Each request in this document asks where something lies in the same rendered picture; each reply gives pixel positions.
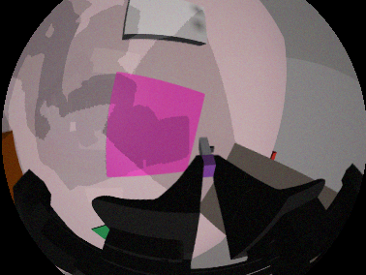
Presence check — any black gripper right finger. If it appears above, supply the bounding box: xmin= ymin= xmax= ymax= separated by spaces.
xmin=213 ymin=156 xmax=326 ymax=260

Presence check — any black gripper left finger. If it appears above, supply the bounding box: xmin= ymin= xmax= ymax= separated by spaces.
xmin=91 ymin=156 xmax=205 ymax=262

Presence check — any magenta square zone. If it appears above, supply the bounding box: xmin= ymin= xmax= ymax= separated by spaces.
xmin=106 ymin=72 xmax=205 ymax=177

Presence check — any green flat square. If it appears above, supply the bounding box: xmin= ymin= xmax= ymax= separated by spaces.
xmin=91 ymin=224 xmax=109 ymax=239

